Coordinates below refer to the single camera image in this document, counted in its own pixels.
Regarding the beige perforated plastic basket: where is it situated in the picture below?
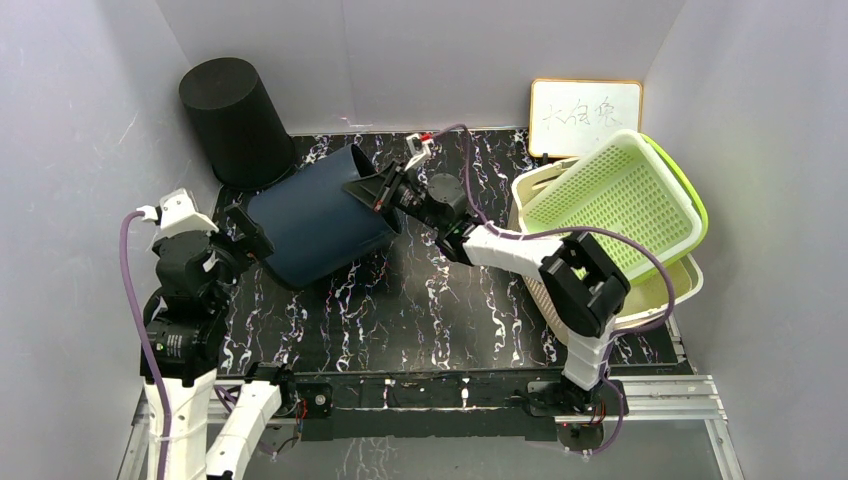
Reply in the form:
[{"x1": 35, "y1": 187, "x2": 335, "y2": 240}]
[{"x1": 507, "y1": 159, "x2": 703, "y2": 344}]

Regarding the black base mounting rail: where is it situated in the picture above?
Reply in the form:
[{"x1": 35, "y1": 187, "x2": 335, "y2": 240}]
[{"x1": 269, "y1": 367, "x2": 630, "y2": 444}]

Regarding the dark blue cylindrical bin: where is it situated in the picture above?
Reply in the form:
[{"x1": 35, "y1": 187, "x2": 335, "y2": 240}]
[{"x1": 247, "y1": 144, "x2": 402, "y2": 290}]

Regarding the aluminium frame rail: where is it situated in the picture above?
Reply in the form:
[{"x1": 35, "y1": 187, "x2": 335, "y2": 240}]
[{"x1": 119, "y1": 301, "x2": 745, "y2": 480}]

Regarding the green perforated plastic basket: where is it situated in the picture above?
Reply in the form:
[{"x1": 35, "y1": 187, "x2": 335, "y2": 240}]
[{"x1": 518, "y1": 129, "x2": 708, "y2": 265}]

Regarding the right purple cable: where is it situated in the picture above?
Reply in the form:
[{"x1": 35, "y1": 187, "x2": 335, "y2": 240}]
[{"x1": 423, "y1": 123, "x2": 677, "y2": 457}]

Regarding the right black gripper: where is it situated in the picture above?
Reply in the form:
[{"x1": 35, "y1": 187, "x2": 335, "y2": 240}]
[{"x1": 343, "y1": 162, "x2": 445, "y2": 234}]

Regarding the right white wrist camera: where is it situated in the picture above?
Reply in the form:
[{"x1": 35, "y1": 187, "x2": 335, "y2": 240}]
[{"x1": 404, "y1": 133, "x2": 434, "y2": 170}]

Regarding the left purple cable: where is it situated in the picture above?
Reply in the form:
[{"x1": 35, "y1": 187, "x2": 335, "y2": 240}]
[{"x1": 119, "y1": 210, "x2": 175, "y2": 480}]

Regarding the purple cable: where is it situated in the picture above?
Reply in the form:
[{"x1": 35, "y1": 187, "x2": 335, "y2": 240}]
[
  {"x1": 423, "y1": 123, "x2": 677, "y2": 457},
  {"x1": 119, "y1": 210, "x2": 175, "y2": 480}
]

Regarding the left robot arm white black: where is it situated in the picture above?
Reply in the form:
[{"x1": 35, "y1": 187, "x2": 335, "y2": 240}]
[{"x1": 140, "y1": 200, "x2": 301, "y2": 479}]

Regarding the large black plastic bucket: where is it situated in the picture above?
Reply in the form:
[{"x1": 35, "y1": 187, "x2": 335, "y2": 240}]
[{"x1": 178, "y1": 57, "x2": 296, "y2": 191}]

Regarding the small whiteboard with writing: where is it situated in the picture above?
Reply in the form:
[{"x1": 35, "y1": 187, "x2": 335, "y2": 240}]
[{"x1": 527, "y1": 79, "x2": 643, "y2": 158}]

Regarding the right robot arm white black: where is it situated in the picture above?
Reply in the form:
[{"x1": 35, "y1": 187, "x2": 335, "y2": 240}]
[{"x1": 343, "y1": 163, "x2": 630, "y2": 414}]

